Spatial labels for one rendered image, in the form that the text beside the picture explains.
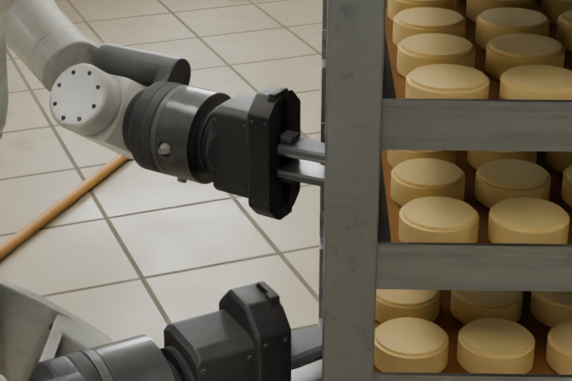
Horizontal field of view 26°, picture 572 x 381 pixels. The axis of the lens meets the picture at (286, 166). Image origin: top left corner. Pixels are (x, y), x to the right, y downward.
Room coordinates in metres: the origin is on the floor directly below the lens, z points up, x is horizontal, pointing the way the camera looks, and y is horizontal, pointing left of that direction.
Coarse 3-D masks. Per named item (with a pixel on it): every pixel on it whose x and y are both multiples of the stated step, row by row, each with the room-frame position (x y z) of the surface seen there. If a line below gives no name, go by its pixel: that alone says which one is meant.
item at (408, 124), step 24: (384, 120) 0.65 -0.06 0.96; (408, 120) 0.65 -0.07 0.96; (432, 120) 0.65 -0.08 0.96; (456, 120) 0.65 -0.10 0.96; (480, 120) 0.65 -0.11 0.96; (504, 120) 0.64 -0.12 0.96; (528, 120) 0.64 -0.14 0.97; (552, 120) 0.64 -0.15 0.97; (384, 144) 0.65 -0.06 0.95; (408, 144) 0.65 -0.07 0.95; (432, 144) 0.65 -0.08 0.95; (456, 144) 0.65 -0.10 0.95; (480, 144) 0.65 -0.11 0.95; (504, 144) 0.64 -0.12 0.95; (528, 144) 0.64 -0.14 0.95; (552, 144) 0.64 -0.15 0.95
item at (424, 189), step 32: (384, 160) 0.83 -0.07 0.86; (416, 160) 0.78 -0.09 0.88; (448, 160) 0.81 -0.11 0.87; (480, 160) 0.81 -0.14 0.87; (512, 160) 0.78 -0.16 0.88; (544, 160) 0.83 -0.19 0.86; (416, 192) 0.74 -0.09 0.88; (448, 192) 0.74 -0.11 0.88; (480, 192) 0.75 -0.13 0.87; (512, 192) 0.74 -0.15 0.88; (544, 192) 0.75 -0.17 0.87; (416, 224) 0.68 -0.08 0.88; (448, 224) 0.68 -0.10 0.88; (480, 224) 0.72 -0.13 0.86; (512, 224) 0.68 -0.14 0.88; (544, 224) 0.68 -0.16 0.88
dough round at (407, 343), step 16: (400, 320) 0.72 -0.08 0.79; (416, 320) 0.72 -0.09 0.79; (384, 336) 0.70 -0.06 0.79; (400, 336) 0.70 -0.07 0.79; (416, 336) 0.70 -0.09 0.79; (432, 336) 0.70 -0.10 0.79; (384, 352) 0.68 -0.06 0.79; (400, 352) 0.68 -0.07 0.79; (416, 352) 0.68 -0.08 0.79; (432, 352) 0.68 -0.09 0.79; (384, 368) 0.68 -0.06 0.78; (400, 368) 0.68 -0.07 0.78; (416, 368) 0.67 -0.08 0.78; (432, 368) 0.68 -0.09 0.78
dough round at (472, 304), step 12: (456, 300) 0.75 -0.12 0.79; (468, 300) 0.75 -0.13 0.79; (480, 300) 0.74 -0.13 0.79; (492, 300) 0.74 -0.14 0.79; (504, 300) 0.74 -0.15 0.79; (516, 300) 0.75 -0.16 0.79; (456, 312) 0.75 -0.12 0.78; (468, 312) 0.74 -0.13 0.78; (480, 312) 0.74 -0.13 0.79; (492, 312) 0.74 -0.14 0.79; (504, 312) 0.74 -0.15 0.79; (516, 312) 0.75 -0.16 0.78
